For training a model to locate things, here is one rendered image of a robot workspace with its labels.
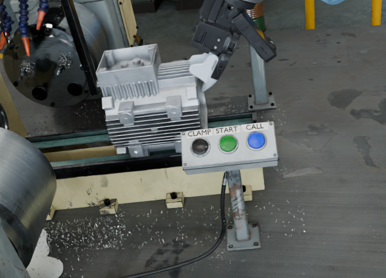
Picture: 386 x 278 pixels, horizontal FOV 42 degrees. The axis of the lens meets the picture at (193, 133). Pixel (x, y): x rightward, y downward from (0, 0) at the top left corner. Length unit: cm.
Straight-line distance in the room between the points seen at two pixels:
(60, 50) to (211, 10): 52
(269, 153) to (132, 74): 33
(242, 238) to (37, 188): 43
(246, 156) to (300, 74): 75
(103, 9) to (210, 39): 62
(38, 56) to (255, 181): 64
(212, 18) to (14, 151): 43
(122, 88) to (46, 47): 35
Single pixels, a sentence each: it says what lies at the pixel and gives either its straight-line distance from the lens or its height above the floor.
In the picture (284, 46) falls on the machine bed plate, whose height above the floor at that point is 80.
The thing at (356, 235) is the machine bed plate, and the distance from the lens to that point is 108.
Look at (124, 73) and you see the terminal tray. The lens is 103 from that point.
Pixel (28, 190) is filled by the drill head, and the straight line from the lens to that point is 91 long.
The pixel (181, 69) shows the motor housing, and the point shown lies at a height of 111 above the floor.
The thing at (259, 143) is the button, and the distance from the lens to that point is 88.
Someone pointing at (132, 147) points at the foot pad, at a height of 98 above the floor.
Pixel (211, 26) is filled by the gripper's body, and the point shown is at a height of 123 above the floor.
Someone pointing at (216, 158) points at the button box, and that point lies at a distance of 88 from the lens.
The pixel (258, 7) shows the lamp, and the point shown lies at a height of 110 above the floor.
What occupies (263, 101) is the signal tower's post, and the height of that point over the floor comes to 81.
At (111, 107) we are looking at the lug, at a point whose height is 108.
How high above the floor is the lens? 160
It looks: 35 degrees down
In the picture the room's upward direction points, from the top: 11 degrees counter-clockwise
